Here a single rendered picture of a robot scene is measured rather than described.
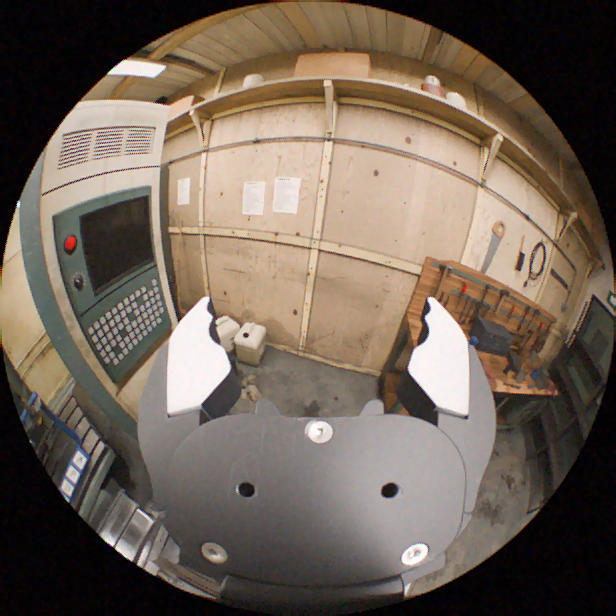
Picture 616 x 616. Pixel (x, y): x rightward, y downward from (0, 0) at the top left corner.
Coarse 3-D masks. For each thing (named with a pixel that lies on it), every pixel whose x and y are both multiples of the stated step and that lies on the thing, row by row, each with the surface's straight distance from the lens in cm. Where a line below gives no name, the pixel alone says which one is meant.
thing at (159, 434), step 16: (160, 352) 9; (160, 368) 9; (160, 384) 8; (144, 400) 8; (160, 400) 8; (144, 416) 8; (160, 416) 7; (176, 416) 7; (192, 416) 6; (144, 432) 7; (160, 432) 7; (176, 432) 6; (144, 448) 7; (160, 448) 7; (176, 448) 6; (160, 464) 6; (160, 480) 6; (160, 496) 6
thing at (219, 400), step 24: (192, 312) 11; (192, 336) 9; (216, 336) 10; (168, 360) 9; (192, 360) 8; (216, 360) 8; (168, 384) 8; (192, 384) 7; (216, 384) 7; (168, 408) 7; (192, 408) 7; (216, 408) 7
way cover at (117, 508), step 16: (112, 480) 125; (112, 496) 124; (128, 496) 121; (96, 512) 132; (112, 512) 126; (128, 512) 119; (144, 512) 119; (96, 528) 134; (112, 528) 128; (128, 528) 122; (144, 528) 117; (112, 544) 131; (128, 544) 125; (144, 544) 123
